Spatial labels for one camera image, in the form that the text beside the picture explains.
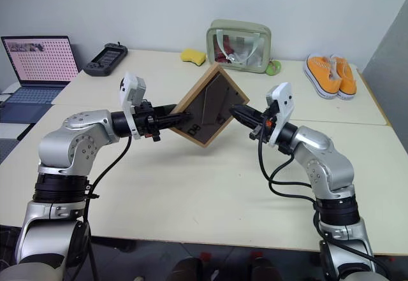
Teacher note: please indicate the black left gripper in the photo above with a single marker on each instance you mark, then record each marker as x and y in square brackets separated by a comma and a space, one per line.
[147, 121]

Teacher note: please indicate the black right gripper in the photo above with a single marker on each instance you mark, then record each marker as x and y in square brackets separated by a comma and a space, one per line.
[265, 123]

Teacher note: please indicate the wooden picture frame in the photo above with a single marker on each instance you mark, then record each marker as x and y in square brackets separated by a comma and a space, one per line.
[210, 102]

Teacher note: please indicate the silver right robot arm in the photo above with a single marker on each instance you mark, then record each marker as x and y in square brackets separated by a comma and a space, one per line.
[328, 163]

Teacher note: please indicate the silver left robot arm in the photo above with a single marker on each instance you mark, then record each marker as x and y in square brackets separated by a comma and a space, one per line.
[76, 141]

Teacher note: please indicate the small green apple-shaped toy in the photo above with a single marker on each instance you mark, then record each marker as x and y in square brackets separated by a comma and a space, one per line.
[273, 67]

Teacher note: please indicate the yellow sponge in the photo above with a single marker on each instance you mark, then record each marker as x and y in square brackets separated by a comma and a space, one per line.
[192, 56]

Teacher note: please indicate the clear green-trimmed zip pouch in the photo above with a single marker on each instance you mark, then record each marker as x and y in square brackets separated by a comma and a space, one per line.
[242, 48]

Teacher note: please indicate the red packet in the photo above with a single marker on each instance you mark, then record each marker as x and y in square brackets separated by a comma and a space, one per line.
[223, 50]

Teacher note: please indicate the black handheld game controller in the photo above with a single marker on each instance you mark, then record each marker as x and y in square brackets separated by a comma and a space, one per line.
[106, 58]

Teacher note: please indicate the orange canvas sneaker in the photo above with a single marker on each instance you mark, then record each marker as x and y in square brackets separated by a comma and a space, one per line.
[320, 74]
[346, 80]

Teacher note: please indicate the open blue laptop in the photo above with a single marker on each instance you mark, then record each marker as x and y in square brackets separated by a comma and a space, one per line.
[41, 61]

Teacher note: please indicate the grey partition panel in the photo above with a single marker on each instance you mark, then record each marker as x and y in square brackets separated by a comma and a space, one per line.
[389, 86]

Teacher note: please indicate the dark rounded shape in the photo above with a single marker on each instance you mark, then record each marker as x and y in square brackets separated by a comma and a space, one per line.
[186, 269]
[263, 266]

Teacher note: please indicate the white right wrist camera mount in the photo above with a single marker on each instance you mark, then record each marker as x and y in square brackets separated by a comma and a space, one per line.
[283, 102]

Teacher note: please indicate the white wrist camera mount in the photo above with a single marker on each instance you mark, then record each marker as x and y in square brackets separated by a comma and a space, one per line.
[283, 102]
[129, 85]

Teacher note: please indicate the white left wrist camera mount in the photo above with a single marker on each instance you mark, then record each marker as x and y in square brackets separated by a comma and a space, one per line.
[129, 85]

